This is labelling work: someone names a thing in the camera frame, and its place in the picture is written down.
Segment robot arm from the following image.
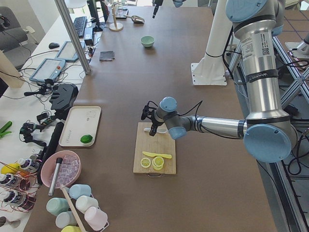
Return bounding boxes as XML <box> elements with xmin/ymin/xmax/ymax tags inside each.
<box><xmin>141</xmin><ymin>0</ymin><xmax>297</xmax><ymax>163</ymax></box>
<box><xmin>152</xmin><ymin>0</ymin><xmax>185</xmax><ymax>19</ymax></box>

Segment stacked lemon slices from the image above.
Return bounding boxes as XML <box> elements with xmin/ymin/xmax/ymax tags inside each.
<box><xmin>152</xmin><ymin>157</ymin><xmax>164</xmax><ymax>171</ymax></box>

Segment green lime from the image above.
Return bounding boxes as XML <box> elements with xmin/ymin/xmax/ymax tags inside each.
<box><xmin>80</xmin><ymin>134</ymin><xmax>93</xmax><ymax>144</ymax></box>

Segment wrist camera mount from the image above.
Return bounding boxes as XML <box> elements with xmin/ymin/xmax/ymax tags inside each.
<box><xmin>141</xmin><ymin>101</ymin><xmax>158</xmax><ymax>120</ymax></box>

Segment black keyboard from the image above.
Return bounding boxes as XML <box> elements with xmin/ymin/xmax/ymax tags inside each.
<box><xmin>73</xmin><ymin>16</ymin><xmax>87</xmax><ymax>38</ymax></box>

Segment pastel grey cup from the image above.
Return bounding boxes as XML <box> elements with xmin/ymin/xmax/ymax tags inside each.
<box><xmin>56</xmin><ymin>211</ymin><xmax>77</xmax><ymax>229</ymax></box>

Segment blue teach pendant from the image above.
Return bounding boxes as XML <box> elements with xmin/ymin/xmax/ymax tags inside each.
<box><xmin>56</xmin><ymin>41</ymin><xmax>78</xmax><ymax>62</ymax></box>
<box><xmin>29</xmin><ymin>58</ymin><xmax>66</xmax><ymax>83</ymax></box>

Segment aluminium frame post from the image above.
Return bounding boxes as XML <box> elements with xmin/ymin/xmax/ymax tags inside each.
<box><xmin>55</xmin><ymin>0</ymin><xmax>91</xmax><ymax>74</ymax></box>

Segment lemon slice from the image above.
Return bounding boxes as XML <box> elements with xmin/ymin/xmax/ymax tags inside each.
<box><xmin>140</xmin><ymin>158</ymin><xmax>152</xmax><ymax>168</ymax></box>

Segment black cylinder tube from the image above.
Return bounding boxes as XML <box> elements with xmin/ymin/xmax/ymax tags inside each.
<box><xmin>37</xmin><ymin>122</ymin><xmax>64</xmax><ymax>185</ymax></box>

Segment yellow plastic knife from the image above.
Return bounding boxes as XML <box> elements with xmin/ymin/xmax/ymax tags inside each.
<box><xmin>142</xmin><ymin>151</ymin><xmax>172</xmax><ymax>159</ymax></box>

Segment wooden stand with round base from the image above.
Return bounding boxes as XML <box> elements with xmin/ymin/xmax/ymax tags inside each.
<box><xmin>109</xmin><ymin>2</ymin><xmax>123</xmax><ymax>31</ymax></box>

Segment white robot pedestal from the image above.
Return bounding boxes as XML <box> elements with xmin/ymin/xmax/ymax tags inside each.
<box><xmin>191</xmin><ymin>0</ymin><xmax>232</xmax><ymax>86</ymax></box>

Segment bamboo cutting board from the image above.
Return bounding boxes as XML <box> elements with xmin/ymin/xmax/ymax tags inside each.
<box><xmin>133</xmin><ymin>122</ymin><xmax>176</xmax><ymax>174</ymax></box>

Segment steel scoop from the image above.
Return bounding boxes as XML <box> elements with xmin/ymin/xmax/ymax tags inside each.
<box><xmin>124</xmin><ymin>14</ymin><xmax>145</xmax><ymax>24</ymax></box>

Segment green bowl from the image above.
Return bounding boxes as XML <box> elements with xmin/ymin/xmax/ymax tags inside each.
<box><xmin>140</xmin><ymin>35</ymin><xmax>155</xmax><ymax>48</ymax></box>

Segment black computer mouse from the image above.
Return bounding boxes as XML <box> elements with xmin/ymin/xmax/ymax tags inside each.
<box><xmin>48</xmin><ymin>43</ymin><xmax>59</xmax><ymax>49</ymax></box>

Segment blue teach pendant far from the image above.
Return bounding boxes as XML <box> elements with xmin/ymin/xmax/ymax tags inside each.
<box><xmin>56</xmin><ymin>41</ymin><xmax>78</xmax><ymax>62</ymax></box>

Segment black tray with wood inlay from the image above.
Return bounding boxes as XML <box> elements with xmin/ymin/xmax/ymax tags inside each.
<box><xmin>116</xmin><ymin>9</ymin><xmax>128</xmax><ymax>19</ymax></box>

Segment black monitor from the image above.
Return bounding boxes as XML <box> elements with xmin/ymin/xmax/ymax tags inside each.
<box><xmin>87</xmin><ymin>0</ymin><xmax>103</xmax><ymax>32</ymax></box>

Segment pink bowl of ice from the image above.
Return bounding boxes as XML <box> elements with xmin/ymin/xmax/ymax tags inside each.
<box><xmin>41</xmin><ymin>150</ymin><xmax>82</xmax><ymax>189</ymax></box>

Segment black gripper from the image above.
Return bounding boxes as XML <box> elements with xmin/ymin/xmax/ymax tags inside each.
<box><xmin>152</xmin><ymin>0</ymin><xmax>163</xmax><ymax>18</ymax></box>
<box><xmin>149</xmin><ymin>116</ymin><xmax>161</xmax><ymax>136</ymax></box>

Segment pastel white cup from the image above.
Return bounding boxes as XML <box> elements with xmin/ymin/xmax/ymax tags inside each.
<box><xmin>75</xmin><ymin>195</ymin><xmax>99</xmax><ymax>214</ymax></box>

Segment copper wire bottle rack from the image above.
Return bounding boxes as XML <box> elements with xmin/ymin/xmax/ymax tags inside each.
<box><xmin>0</xmin><ymin>159</ymin><xmax>40</xmax><ymax>213</ymax></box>

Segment pastel blue cup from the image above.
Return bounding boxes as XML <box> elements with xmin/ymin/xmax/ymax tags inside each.
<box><xmin>69</xmin><ymin>184</ymin><xmax>92</xmax><ymax>200</ymax></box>

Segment black power adapter box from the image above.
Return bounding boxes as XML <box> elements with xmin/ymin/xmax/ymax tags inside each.
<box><xmin>84</xmin><ymin>27</ymin><xmax>94</xmax><ymax>46</ymax></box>

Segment blue teach pendant near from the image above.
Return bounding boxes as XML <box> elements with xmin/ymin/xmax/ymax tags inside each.
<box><xmin>29</xmin><ymin>58</ymin><xmax>66</xmax><ymax>83</ymax></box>

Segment steel muddler tube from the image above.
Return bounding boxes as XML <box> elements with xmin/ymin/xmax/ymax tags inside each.
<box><xmin>48</xmin><ymin>158</ymin><xmax>63</xmax><ymax>197</ymax></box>

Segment beige rabbit tray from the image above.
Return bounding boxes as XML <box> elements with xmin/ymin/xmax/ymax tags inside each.
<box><xmin>59</xmin><ymin>106</ymin><xmax>101</xmax><ymax>147</ymax></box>

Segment pastel green cup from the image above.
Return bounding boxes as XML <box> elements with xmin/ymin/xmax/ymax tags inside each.
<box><xmin>46</xmin><ymin>198</ymin><xmax>69</xmax><ymax>217</ymax></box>

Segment white spoon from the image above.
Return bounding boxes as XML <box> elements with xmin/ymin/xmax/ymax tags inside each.
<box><xmin>143</xmin><ymin>128</ymin><xmax>168</xmax><ymax>134</ymax></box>

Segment green clamp tool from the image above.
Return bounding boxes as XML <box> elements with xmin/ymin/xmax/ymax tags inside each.
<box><xmin>0</xmin><ymin>121</ymin><xmax>13</xmax><ymax>138</ymax></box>

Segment wooden cup rack pole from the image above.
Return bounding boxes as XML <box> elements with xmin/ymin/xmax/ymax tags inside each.
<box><xmin>60</xmin><ymin>186</ymin><xmax>86</xmax><ymax>232</ymax></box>

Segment pastel yellow cup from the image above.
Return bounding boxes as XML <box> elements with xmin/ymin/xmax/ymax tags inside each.
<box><xmin>61</xmin><ymin>225</ymin><xmax>81</xmax><ymax>232</ymax></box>

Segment pastel pink cup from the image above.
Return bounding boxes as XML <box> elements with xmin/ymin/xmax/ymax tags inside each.
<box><xmin>84</xmin><ymin>206</ymin><xmax>108</xmax><ymax>231</ymax></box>

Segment grey office chair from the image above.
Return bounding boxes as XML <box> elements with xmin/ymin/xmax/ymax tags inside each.
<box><xmin>0</xmin><ymin>6</ymin><xmax>39</xmax><ymax>70</ymax></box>

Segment grey folded cloth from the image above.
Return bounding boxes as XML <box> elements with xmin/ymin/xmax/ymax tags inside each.
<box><xmin>99</xmin><ymin>51</ymin><xmax>115</xmax><ymax>61</ymax></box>

